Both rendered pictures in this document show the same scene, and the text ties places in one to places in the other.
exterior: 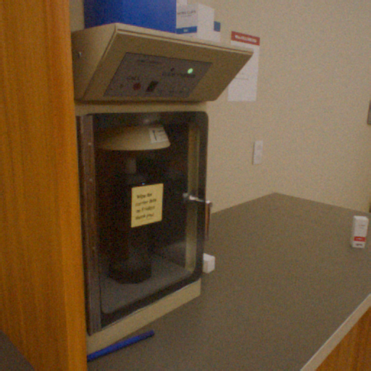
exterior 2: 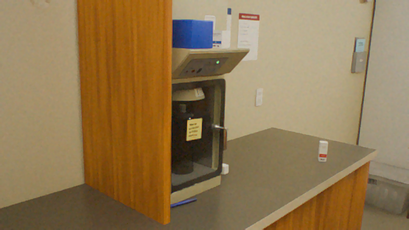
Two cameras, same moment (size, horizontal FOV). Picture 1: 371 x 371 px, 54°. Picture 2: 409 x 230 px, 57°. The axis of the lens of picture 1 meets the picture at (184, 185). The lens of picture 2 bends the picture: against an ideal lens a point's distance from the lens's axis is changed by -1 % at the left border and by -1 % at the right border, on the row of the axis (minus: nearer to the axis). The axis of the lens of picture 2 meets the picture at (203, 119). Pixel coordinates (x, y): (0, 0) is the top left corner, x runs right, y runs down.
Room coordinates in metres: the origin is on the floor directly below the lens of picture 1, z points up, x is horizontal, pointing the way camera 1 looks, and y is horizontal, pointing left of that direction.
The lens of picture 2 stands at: (-0.68, 0.08, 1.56)
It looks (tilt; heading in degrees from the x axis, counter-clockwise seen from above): 13 degrees down; 358
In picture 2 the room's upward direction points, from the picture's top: 2 degrees clockwise
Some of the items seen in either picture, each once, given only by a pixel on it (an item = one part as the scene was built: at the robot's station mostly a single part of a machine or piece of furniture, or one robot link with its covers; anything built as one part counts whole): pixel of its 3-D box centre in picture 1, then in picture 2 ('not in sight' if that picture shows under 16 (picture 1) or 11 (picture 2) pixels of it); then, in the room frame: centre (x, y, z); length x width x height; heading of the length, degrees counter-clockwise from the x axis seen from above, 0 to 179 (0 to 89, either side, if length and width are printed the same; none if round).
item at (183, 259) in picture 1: (153, 214); (197, 134); (0.69, 0.06, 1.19); 0.30 x 0.01 x 0.40; 136
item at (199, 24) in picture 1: (193, 25); (219, 39); (0.69, -0.01, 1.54); 0.05 x 0.05 x 0.06; 54
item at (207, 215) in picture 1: (201, 217); (221, 137); (0.75, -0.04, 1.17); 0.05 x 0.03 x 0.10; 46
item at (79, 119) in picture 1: (89, 232); not in sight; (0.58, 0.16, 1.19); 0.03 x 0.02 x 0.39; 136
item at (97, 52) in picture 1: (173, 72); (209, 62); (0.66, 0.02, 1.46); 0.32 x 0.11 x 0.10; 136
